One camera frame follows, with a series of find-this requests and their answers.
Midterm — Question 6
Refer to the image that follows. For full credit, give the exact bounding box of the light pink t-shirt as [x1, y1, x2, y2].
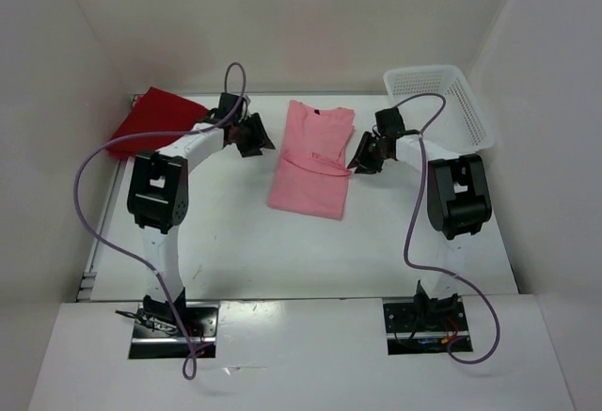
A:
[267, 101, 355, 220]

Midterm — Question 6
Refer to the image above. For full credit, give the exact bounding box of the dark red t-shirt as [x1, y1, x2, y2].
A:
[105, 87, 209, 160]

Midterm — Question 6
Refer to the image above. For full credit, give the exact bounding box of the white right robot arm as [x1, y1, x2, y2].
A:
[348, 130, 493, 334]

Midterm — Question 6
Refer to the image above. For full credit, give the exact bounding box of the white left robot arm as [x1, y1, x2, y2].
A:
[127, 113, 275, 326]

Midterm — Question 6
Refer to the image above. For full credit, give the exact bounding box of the white plastic basket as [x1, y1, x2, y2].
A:
[383, 65, 495, 154]

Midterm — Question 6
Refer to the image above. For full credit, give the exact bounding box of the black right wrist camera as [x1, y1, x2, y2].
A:
[374, 107, 405, 139]

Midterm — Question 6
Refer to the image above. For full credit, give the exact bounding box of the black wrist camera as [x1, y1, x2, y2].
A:
[201, 92, 250, 127]
[374, 107, 405, 139]

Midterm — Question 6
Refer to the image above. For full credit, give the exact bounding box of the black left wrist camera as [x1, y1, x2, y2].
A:
[201, 92, 250, 127]

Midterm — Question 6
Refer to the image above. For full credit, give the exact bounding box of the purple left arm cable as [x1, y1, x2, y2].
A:
[74, 62, 251, 379]

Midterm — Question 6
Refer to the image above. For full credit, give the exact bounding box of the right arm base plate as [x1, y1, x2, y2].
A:
[383, 294, 473, 356]

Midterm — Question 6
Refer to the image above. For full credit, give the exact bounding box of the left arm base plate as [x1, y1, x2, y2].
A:
[119, 302, 219, 360]

